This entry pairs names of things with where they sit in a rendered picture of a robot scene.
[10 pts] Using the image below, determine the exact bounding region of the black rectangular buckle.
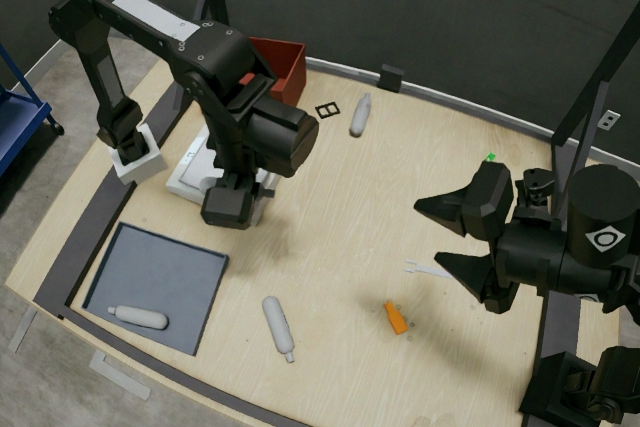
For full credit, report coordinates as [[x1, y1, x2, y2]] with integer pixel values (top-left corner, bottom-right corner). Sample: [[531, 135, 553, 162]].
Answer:
[[315, 101, 341, 119]]

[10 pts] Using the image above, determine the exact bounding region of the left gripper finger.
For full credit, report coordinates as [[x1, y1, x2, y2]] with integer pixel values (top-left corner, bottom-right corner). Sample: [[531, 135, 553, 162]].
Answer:
[[434, 252, 493, 304], [413, 172, 477, 238]]

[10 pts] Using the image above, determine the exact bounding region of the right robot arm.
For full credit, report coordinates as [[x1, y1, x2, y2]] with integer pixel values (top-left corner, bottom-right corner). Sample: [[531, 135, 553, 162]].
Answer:
[[48, 0, 319, 178]]

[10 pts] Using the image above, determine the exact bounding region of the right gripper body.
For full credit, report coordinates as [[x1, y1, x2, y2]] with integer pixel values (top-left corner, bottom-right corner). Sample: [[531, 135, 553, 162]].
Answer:
[[200, 134, 255, 230]]

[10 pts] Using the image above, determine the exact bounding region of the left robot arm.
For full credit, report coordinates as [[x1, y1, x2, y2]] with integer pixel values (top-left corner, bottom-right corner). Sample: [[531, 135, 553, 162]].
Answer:
[[512, 164, 640, 424]]

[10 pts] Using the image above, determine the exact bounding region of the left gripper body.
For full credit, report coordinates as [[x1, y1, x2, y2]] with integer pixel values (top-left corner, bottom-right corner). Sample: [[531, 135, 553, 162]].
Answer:
[[461, 160, 567, 315]]

